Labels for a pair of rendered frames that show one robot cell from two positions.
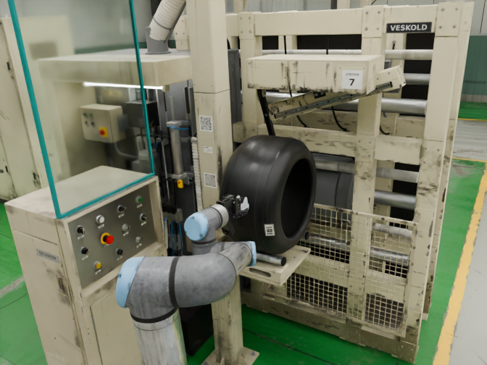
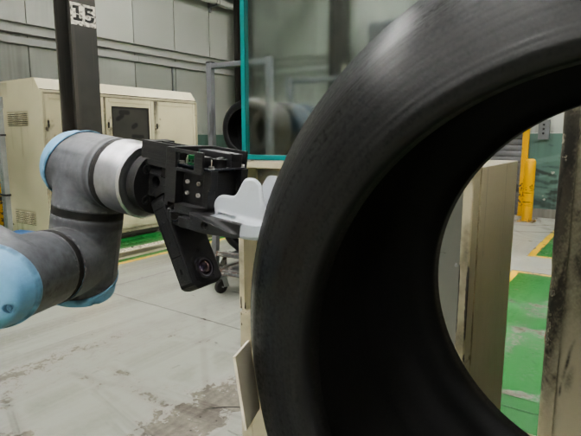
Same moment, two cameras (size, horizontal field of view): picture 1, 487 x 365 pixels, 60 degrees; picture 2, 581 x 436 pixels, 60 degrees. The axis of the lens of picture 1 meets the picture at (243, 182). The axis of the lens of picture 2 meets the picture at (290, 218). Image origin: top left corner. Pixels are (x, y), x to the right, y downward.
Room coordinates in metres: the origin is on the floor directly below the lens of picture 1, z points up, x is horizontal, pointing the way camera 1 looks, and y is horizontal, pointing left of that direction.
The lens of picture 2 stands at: (1.67, -0.49, 1.32)
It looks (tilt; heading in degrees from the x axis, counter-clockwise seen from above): 9 degrees down; 93
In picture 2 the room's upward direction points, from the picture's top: straight up
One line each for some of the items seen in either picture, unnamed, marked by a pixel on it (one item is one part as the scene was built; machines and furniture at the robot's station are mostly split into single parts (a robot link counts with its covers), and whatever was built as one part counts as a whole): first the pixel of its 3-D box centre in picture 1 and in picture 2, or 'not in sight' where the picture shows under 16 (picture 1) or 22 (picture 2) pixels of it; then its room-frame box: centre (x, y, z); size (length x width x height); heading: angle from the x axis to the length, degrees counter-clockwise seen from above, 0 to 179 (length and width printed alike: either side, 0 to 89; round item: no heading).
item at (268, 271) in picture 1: (251, 264); not in sight; (1.80, -0.02, 0.84); 0.36 x 0.09 x 0.06; 58
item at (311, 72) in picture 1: (312, 72); not in sight; (2.11, -0.36, 1.71); 0.61 x 0.25 x 0.15; 58
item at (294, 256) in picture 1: (265, 257); not in sight; (1.92, -0.10, 0.80); 0.37 x 0.36 x 0.02; 148
